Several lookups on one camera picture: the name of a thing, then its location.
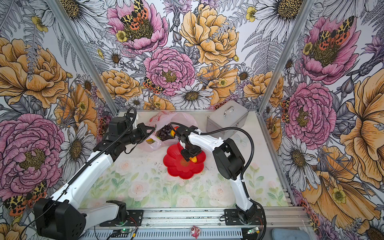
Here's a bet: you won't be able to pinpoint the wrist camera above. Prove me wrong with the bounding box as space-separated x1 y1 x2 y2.
108 117 128 138
176 126 198 143

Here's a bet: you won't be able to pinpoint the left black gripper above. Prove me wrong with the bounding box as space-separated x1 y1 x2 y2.
121 122 156 146

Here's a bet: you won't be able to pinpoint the red orange peach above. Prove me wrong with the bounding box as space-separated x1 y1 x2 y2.
170 127 179 137

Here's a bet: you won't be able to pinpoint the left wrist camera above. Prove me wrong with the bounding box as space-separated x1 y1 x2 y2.
108 117 128 138

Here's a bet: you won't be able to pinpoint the aluminium front rail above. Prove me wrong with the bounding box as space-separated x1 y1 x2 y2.
50 206 311 230

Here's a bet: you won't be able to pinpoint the dark purple grapes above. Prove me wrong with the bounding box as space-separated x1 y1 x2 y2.
156 125 175 142

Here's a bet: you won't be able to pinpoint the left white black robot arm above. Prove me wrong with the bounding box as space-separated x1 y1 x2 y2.
34 123 156 240

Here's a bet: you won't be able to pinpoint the yellow bell pepper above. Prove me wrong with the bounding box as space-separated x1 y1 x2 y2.
146 138 156 145

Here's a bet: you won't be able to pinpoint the blue grey cloth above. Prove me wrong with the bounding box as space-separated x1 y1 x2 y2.
272 229 310 240

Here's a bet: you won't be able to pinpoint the red flower-shaped plate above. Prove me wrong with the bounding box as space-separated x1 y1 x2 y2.
163 143 207 180

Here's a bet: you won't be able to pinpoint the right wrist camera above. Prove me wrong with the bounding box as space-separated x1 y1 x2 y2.
176 126 198 143

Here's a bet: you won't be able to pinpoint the pink plastic bag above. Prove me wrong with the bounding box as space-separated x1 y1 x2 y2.
139 110 198 152

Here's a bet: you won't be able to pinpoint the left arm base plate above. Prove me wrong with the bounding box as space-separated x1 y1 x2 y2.
120 210 144 227

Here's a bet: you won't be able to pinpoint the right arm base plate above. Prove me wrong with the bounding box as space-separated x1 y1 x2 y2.
224 209 266 226

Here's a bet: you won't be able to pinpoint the silver metal box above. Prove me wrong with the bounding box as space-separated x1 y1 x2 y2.
206 101 249 132

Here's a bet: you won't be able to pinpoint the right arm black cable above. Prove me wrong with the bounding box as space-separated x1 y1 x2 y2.
167 121 268 240

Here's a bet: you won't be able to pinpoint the small pink red object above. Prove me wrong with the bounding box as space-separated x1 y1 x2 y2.
191 226 201 240

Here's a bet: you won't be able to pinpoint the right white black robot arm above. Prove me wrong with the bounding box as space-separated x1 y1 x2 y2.
175 128 258 225

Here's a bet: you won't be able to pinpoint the green circuit board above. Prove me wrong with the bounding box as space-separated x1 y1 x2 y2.
247 227 260 235

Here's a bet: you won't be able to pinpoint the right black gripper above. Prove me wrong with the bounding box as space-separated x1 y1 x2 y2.
180 142 202 162

